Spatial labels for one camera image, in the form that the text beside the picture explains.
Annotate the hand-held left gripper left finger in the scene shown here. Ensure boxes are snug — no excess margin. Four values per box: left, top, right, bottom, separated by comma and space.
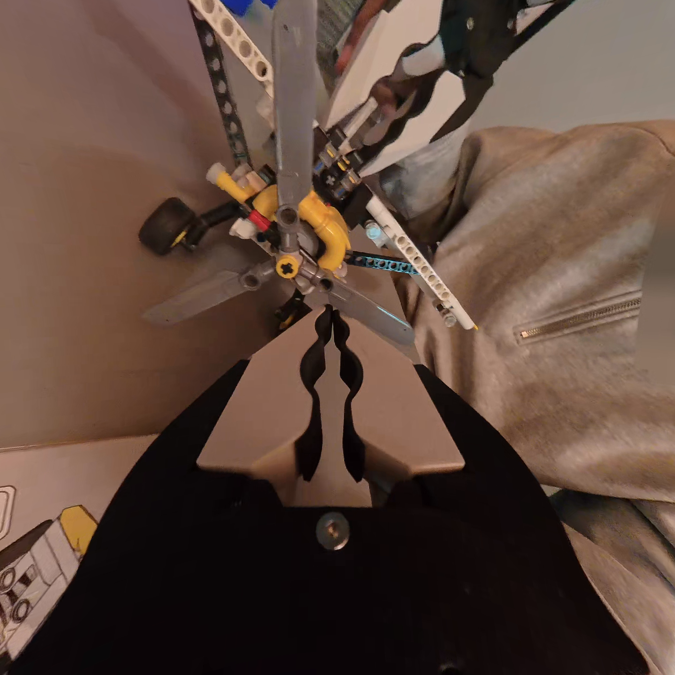
196, 308, 331, 507

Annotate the person's right hand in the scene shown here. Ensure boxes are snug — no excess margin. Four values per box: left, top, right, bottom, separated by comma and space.
335, 0, 401, 76

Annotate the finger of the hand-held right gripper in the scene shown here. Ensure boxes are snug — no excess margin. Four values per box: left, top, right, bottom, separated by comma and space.
360, 70, 470, 178
323, 0, 445, 128

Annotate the lego airplane model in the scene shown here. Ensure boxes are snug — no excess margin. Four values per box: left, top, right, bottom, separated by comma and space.
138, 0, 480, 347

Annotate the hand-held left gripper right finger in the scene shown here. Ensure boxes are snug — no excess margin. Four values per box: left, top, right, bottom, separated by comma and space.
329, 311, 467, 507

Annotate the lego instruction booklet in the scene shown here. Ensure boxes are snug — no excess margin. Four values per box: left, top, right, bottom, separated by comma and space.
0, 435, 160, 666

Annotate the person's grey hoodie torso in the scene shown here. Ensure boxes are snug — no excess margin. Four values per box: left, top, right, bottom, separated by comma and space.
396, 237, 675, 675

